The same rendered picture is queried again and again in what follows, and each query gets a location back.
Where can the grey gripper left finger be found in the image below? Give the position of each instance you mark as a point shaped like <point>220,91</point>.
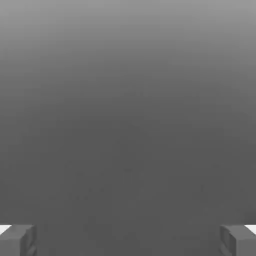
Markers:
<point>14,242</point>

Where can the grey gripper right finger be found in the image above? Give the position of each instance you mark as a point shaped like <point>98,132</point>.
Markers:
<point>242,242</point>

